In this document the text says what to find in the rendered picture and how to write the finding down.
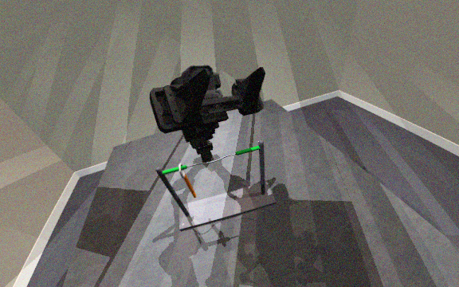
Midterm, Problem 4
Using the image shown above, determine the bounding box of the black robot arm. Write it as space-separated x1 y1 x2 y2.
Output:
171 65 222 163

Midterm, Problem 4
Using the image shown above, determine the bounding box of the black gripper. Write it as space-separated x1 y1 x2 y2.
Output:
150 67 265 134

